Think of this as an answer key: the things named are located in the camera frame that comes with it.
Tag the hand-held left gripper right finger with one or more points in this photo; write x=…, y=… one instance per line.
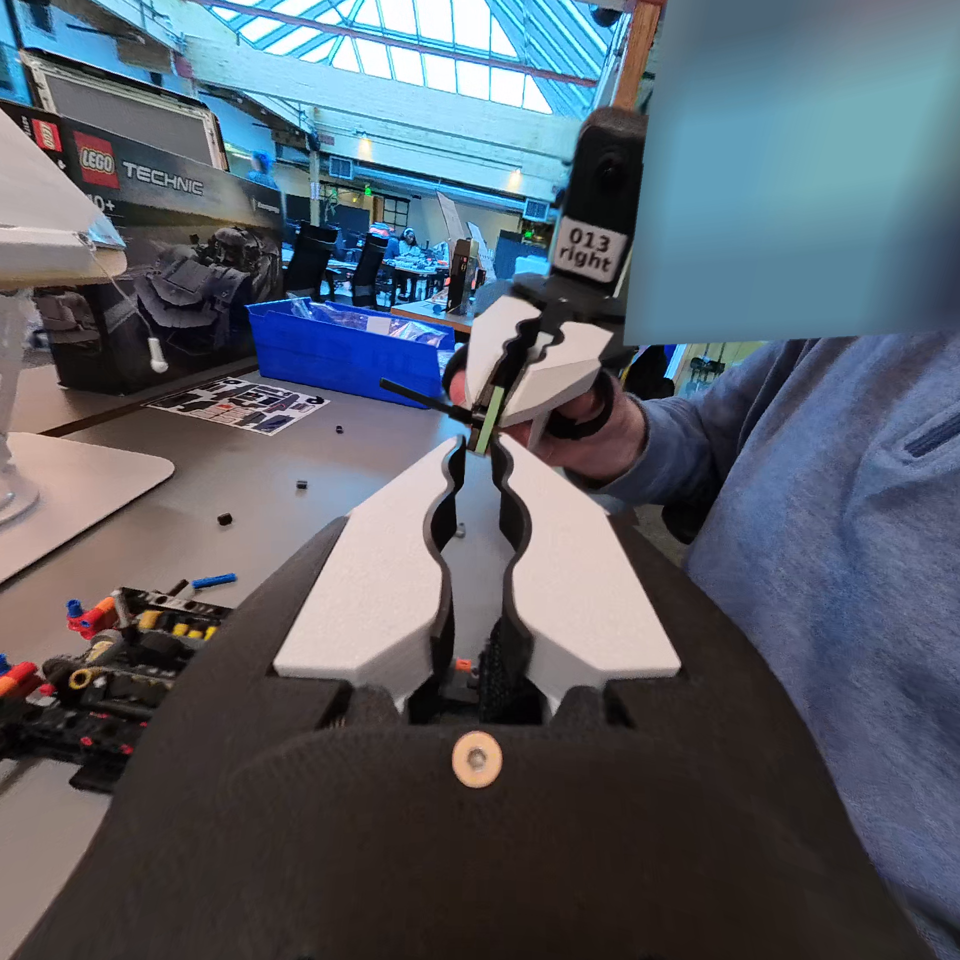
x=592, y=592

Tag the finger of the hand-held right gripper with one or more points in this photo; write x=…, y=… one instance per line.
x=491, y=352
x=570, y=367

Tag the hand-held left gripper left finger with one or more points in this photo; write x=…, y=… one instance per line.
x=367, y=592

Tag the partly built lego car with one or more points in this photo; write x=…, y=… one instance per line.
x=112, y=675

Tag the person's right forearm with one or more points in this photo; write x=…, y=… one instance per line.
x=697, y=450

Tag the blue lego pin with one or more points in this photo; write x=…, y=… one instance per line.
x=214, y=580

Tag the lego sticker sheet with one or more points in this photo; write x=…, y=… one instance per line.
x=240, y=405

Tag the black lego set box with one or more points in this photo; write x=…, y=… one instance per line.
x=187, y=285

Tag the person's right hand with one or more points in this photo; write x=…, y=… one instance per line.
x=600, y=454

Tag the clear plastic bag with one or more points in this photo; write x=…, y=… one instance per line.
x=367, y=322

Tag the blue parts bin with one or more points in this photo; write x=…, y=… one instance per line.
x=345, y=360

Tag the black office chair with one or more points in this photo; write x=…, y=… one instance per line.
x=367, y=266
x=309, y=259

